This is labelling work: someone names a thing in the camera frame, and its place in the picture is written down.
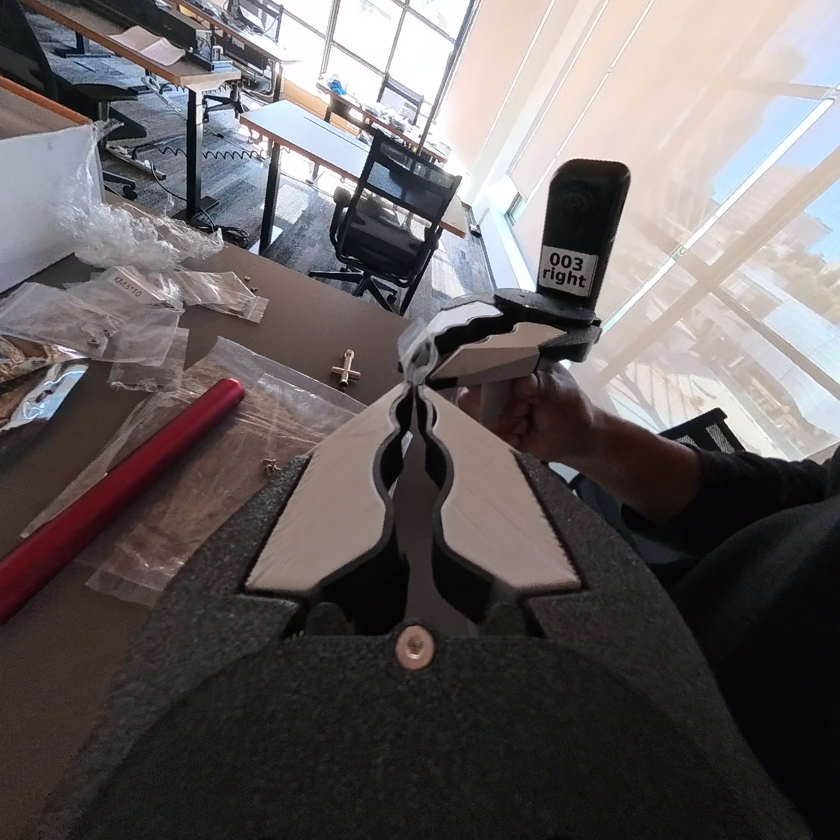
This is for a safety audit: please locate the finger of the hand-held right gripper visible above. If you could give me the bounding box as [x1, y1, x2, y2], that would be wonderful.
[419, 295, 506, 360]
[428, 322, 568, 383]

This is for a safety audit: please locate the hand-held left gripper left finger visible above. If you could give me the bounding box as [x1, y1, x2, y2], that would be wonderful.
[246, 382, 414, 598]

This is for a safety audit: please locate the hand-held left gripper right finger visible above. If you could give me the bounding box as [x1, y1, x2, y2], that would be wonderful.
[415, 382, 584, 596]

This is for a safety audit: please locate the small clear screw bag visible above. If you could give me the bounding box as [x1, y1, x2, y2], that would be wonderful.
[397, 325, 443, 396]

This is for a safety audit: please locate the red electric screwdriver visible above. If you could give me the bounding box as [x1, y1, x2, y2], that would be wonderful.
[0, 377, 247, 626]

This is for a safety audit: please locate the person's right forearm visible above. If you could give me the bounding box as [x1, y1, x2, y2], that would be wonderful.
[587, 407, 840, 559]

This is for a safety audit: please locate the black office chair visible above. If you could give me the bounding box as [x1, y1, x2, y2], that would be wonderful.
[307, 130, 465, 317]
[0, 0, 150, 147]

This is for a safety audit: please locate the large window with blinds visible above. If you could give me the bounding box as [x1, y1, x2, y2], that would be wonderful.
[446, 0, 840, 462]

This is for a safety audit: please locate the large clear plastic bag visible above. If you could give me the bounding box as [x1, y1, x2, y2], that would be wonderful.
[20, 336, 370, 609]

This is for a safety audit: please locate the dark green office chair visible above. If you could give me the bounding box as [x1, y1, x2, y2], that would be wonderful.
[570, 407, 747, 527]

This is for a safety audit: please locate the light wooden table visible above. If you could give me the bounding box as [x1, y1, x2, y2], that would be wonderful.
[20, 0, 242, 225]
[238, 98, 468, 255]

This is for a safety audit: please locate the large grid window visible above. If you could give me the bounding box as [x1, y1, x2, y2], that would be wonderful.
[320, 0, 475, 114]

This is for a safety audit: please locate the person's dark clothing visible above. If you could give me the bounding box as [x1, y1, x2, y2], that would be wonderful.
[623, 446, 840, 840]

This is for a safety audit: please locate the group of small parts bags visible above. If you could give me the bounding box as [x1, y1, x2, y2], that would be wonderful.
[0, 262, 271, 396]

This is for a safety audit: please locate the silver antistatic bag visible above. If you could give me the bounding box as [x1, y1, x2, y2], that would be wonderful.
[0, 333, 91, 448]

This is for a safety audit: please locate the crumpled clear plastic wrap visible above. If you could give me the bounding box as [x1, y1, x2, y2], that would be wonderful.
[54, 141, 225, 271]

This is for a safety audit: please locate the orange white cardboard box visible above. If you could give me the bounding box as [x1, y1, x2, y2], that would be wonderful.
[0, 123, 107, 294]

